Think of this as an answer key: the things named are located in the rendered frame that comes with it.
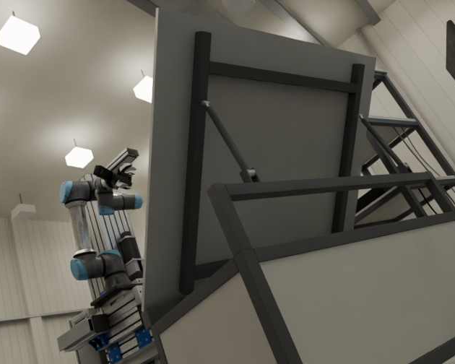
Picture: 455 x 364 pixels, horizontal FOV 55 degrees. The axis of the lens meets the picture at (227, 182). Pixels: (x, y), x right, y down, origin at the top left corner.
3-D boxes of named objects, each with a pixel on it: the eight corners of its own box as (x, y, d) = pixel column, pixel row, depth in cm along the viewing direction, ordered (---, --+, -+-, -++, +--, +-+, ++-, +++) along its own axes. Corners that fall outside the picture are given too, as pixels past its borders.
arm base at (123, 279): (99, 300, 225) (94, 282, 229) (122, 297, 237) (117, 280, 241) (117, 287, 218) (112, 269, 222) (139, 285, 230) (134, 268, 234)
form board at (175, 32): (349, 260, 225) (346, 258, 226) (376, 57, 207) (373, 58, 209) (143, 313, 152) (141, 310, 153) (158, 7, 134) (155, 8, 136)
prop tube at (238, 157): (245, 182, 128) (203, 111, 143) (251, 181, 130) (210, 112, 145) (250, 175, 126) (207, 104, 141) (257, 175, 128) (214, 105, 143)
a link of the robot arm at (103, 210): (124, 214, 208) (123, 191, 209) (102, 215, 201) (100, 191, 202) (117, 214, 214) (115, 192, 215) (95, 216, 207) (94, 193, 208)
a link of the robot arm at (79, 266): (107, 274, 224) (89, 177, 239) (79, 279, 214) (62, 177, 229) (98, 279, 233) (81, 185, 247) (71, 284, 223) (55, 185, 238)
